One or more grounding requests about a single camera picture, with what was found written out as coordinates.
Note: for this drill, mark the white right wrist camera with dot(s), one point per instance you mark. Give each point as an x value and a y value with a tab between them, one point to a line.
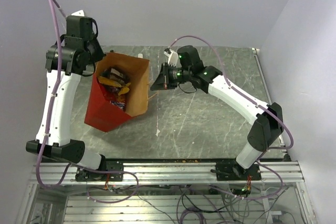
172	57

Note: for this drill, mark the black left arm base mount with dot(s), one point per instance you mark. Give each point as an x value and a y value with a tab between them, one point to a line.
110	171

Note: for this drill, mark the black white snack packet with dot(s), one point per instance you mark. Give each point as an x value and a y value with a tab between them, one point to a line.
113	73

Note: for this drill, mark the aluminium frame rail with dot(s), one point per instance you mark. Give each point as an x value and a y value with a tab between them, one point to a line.
175	174

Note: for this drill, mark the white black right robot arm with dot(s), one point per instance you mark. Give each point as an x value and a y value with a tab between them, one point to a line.
185	65

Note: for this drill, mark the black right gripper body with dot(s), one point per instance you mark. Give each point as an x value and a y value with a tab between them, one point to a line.
176	75

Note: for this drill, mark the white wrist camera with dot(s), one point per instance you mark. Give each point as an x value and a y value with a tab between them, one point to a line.
172	57
80	13

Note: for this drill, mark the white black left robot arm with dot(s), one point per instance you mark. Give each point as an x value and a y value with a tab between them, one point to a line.
66	62

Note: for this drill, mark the red brown paper bag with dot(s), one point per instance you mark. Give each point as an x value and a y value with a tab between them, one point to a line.
106	116

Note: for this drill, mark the red snack packet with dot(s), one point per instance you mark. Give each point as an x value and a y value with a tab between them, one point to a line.
109	94

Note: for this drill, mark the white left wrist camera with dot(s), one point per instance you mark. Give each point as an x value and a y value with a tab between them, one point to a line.
80	13

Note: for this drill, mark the purple snack packet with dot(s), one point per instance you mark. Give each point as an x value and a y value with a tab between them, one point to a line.
113	89

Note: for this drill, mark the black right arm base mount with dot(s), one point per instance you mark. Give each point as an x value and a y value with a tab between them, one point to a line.
229	170

